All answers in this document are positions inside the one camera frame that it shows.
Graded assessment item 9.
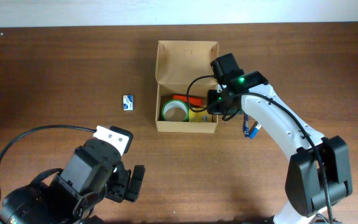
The orange highlighter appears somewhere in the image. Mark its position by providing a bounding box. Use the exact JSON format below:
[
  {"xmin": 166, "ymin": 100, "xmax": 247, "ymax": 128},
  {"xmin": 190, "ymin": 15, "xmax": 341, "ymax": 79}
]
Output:
[{"xmin": 172, "ymin": 95, "xmax": 203, "ymax": 107}]

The blue whiteboard marker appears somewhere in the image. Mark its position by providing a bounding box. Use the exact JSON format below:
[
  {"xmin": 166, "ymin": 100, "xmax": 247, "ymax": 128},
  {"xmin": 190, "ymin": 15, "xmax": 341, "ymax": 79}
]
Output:
[{"xmin": 249, "ymin": 121, "xmax": 262, "ymax": 139}]

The blue ballpoint pen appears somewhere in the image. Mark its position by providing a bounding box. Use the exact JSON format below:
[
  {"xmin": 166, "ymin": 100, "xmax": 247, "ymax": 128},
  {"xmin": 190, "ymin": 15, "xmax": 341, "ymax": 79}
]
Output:
[{"xmin": 242, "ymin": 113, "xmax": 249, "ymax": 138}]

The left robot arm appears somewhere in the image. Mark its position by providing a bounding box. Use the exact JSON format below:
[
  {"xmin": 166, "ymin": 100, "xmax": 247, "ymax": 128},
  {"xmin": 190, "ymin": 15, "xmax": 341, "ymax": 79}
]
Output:
[{"xmin": 0, "ymin": 139, "xmax": 145, "ymax": 223}]

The left black cable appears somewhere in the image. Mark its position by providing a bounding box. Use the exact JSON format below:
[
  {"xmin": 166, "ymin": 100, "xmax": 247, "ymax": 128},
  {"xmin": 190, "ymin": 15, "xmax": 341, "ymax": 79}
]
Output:
[{"xmin": 0, "ymin": 124, "xmax": 98, "ymax": 224}]

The brown cardboard box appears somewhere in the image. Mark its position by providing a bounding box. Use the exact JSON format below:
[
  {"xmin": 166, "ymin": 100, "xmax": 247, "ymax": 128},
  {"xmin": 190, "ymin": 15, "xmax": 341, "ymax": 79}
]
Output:
[{"xmin": 155, "ymin": 40, "xmax": 219, "ymax": 133}]

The black cable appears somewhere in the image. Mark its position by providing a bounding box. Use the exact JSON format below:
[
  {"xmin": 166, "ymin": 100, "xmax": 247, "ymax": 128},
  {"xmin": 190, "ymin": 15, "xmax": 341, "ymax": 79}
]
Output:
[
  {"xmin": 185, "ymin": 74, "xmax": 335, "ymax": 224},
  {"xmin": 0, "ymin": 124, "xmax": 98, "ymax": 224}
]

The green tape roll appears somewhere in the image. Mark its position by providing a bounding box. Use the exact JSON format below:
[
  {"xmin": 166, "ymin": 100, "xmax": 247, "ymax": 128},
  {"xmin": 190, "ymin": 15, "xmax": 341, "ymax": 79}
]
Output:
[{"xmin": 162, "ymin": 100, "xmax": 189, "ymax": 122}]

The right black cable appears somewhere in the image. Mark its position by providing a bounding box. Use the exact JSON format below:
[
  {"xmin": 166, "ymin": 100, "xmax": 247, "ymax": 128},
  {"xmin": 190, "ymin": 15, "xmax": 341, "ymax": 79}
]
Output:
[{"xmin": 185, "ymin": 74, "xmax": 335, "ymax": 224}]

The small blue white card box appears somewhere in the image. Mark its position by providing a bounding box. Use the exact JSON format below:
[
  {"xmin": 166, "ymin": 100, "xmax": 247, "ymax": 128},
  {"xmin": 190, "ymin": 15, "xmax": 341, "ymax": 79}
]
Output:
[{"xmin": 122, "ymin": 95, "xmax": 134, "ymax": 111}]

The yellow sticky note pad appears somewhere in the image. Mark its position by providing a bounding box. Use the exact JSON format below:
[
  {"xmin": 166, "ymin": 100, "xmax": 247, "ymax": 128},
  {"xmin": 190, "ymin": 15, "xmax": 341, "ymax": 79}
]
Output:
[{"xmin": 188, "ymin": 110, "xmax": 213, "ymax": 123}]

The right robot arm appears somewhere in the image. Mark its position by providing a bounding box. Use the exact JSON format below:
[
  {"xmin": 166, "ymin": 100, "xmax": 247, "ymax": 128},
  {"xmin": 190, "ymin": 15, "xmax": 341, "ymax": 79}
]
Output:
[{"xmin": 207, "ymin": 54, "xmax": 353, "ymax": 223}]

